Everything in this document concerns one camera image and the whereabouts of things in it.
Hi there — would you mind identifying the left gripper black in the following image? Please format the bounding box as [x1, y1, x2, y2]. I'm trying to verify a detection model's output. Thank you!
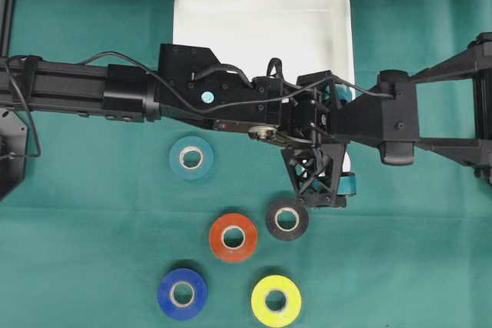
[158, 44, 357, 207]

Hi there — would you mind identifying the red tape roll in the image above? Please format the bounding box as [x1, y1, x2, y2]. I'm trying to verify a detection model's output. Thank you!
[209, 213, 258, 263]

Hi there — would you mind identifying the white tape roll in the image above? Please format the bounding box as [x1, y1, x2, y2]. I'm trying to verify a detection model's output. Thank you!
[342, 151, 351, 172]

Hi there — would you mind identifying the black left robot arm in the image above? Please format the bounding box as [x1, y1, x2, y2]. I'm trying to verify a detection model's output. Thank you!
[1, 44, 357, 207]

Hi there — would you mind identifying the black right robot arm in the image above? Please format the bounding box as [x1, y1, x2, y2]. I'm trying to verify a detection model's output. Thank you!
[328, 32, 491, 182]

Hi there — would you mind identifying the black tape roll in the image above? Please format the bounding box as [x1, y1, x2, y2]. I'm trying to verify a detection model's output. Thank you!
[265, 197, 309, 241]

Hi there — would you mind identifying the white plastic tray case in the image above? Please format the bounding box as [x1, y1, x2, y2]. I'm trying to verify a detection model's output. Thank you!
[172, 0, 354, 83]

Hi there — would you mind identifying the teal green tape roll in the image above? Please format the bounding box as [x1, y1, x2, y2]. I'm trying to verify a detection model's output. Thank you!
[168, 136, 214, 181]

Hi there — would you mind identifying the yellow tape roll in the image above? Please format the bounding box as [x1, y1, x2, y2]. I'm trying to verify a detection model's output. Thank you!
[251, 275, 302, 327]

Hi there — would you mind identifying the blue tape roll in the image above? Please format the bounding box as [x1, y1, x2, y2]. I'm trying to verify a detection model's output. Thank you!
[157, 268, 208, 321]

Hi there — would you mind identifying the green table cloth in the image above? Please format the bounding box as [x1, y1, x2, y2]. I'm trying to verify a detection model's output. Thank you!
[1, 0, 491, 327]

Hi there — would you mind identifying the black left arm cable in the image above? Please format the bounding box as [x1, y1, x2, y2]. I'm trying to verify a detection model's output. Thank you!
[5, 50, 301, 159]

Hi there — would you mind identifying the black frame rail left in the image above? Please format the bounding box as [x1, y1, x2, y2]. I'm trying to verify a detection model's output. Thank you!
[0, 0, 20, 56]

